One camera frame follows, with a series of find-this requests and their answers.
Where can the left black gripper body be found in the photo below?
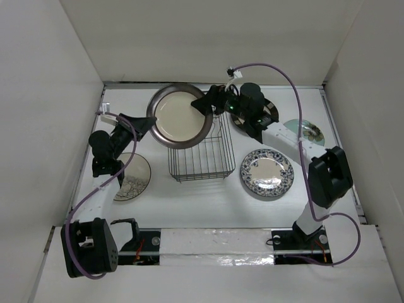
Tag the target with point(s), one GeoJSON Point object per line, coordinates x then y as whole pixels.
{"type": "Point", "coordinates": [123, 134]}

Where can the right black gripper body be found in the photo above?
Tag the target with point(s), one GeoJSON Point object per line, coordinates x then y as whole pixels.
{"type": "Point", "coordinates": [226, 102]}

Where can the brown rimmed cream plate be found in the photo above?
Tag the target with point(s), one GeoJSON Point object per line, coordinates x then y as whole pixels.
{"type": "Point", "coordinates": [178, 124]}

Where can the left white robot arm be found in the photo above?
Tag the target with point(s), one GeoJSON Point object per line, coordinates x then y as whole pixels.
{"type": "Point", "coordinates": [91, 241]}

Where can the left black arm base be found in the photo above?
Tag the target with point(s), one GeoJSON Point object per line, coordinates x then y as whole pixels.
{"type": "Point", "coordinates": [149, 240]}

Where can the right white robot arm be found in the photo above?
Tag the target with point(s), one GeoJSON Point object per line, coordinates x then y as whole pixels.
{"type": "Point", "coordinates": [326, 170]}

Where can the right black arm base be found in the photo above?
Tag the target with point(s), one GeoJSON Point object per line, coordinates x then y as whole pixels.
{"type": "Point", "coordinates": [284, 239]}

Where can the black striped rim plate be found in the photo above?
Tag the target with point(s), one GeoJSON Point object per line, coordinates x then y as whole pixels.
{"type": "Point", "coordinates": [269, 107]}

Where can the tree pattern cream plate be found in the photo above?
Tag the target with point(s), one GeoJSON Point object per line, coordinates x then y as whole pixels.
{"type": "Point", "coordinates": [137, 177]}

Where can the blue floral pattern plate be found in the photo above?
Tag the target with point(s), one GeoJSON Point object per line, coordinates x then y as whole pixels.
{"type": "Point", "coordinates": [267, 173]}

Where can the teal flower plate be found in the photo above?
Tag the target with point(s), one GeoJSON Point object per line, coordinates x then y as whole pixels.
{"type": "Point", "coordinates": [309, 130]}

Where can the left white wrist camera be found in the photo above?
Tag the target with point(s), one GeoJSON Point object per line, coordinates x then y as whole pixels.
{"type": "Point", "coordinates": [104, 116]}

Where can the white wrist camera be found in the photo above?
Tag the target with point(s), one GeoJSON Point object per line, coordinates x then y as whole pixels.
{"type": "Point", "coordinates": [104, 116]}
{"type": "Point", "coordinates": [234, 74]}

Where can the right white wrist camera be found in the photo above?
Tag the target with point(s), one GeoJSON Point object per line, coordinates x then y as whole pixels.
{"type": "Point", "coordinates": [234, 74]}

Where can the grey wire dish rack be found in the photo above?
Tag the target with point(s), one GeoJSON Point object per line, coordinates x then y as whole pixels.
{"type": "Point", "coordinates": [213, 158]}

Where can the metal rail bar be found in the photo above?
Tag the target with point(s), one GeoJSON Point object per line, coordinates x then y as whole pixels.
{"type": "Point", "coordinates": [276, 252]}

